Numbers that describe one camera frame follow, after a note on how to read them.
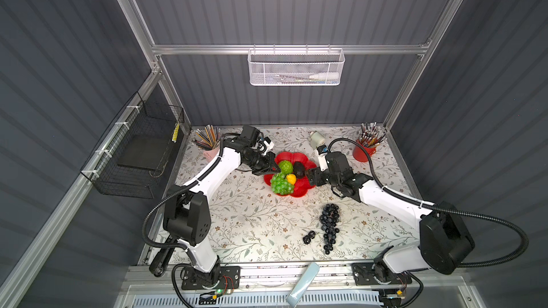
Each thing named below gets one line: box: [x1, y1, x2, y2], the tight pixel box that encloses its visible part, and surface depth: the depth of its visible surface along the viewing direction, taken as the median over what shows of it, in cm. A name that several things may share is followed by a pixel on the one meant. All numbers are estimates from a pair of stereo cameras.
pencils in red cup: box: [359, 121, 388, 148], surface depth 96 cm
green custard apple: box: [278, 159, 294, 176], surface depth 98 cm
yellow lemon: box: [286, 173, 297, 185], surface depth 97 cm
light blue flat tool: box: [285, 262, 320, 308], surface depth 69 cm
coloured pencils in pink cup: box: [192, 124, 221, 151], surface depth 101 cm
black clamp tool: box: [148, 247, 175, 278], surface depth 77 cm
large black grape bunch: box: [319, 203, 340, 255], surface depth 84 cm
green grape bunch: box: [270, 172, 295, 196], surface depth 87 cm
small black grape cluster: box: [302, 230, 317, 245], surface depth 82 cm
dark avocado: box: [293, 161, 305, 179], surface depth 101 cm
